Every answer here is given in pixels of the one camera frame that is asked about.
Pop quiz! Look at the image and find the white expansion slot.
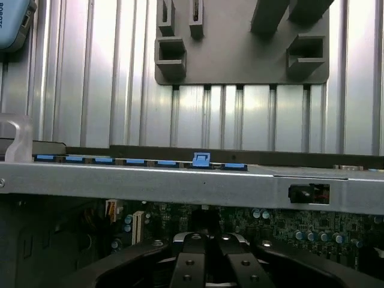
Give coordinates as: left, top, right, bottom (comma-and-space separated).
131, 209, 143, 245

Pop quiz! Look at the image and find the green motherboard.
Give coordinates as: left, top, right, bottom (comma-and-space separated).
101, 200, 384, 271

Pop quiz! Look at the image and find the open black PC case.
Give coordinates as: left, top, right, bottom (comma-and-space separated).
0, 137, 384, 288

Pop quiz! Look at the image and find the white power connector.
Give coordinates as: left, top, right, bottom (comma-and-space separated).
104, 199, 124, 223

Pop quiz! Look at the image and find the raised blue retention clip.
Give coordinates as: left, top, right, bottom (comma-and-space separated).
191, 151, 211, 169

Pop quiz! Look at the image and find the blue slot retainer strip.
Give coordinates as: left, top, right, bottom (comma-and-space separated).
34, 153, 249, 172

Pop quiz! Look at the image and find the grey power supply unit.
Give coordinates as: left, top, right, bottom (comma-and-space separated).
0, 193, 106, 288

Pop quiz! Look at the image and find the grey parts rack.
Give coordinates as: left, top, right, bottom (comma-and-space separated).
154, 0, 331, 86

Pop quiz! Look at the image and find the translucent case latch handle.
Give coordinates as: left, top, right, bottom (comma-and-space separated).
0, 113, 34, 164

